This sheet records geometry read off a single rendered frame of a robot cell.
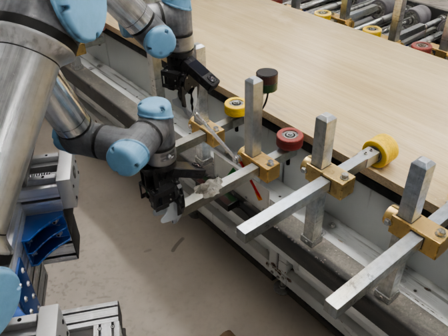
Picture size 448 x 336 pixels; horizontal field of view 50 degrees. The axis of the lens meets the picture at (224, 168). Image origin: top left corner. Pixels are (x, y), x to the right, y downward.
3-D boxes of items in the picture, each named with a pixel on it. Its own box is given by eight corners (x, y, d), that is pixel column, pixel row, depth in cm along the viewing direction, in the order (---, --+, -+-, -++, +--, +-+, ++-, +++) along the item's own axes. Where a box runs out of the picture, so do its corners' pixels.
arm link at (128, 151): (93, 172, 99) (120, 144, 107) (141, 183, 96) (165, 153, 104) (85, 141, 95) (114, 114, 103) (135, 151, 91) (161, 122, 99)
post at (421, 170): (383, 318, 121) (427, 167, 92) (371, 309, 123) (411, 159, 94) (391, 310, 123) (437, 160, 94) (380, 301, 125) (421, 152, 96)
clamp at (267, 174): (267, 184, 136) (267, 170, 133) (236, 163, 145) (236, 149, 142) (281, 176, 139) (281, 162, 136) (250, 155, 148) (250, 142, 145)
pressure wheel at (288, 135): (288, 175, 143) (290, 143, 136) (269, 163, 148) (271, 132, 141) (306, 165, 147) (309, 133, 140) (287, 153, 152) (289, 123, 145)
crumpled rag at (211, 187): (205, 202, 125) (205, 195, 123) (189, 189, 129) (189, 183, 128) (231, 188, 129) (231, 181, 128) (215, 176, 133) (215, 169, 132)
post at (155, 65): (161, 135, 180) (146, 18, 153) (154, 130, 183) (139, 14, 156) (171, 131, 182) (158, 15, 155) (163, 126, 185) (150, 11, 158)
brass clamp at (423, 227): (433, 262, 99) (439, 245, 96) (378, 227, 107) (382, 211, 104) (449, 248, 102) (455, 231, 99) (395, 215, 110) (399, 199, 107)
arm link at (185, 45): (198, 31, 130) (181, 41, 125) (199, 47, 133) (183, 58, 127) (176, 27, 133) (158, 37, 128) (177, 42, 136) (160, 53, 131)
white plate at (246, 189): (267, 217, 143) (269, 191, 137) (213, 176, 159) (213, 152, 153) (269, 216, 143) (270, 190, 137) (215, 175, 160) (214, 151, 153)
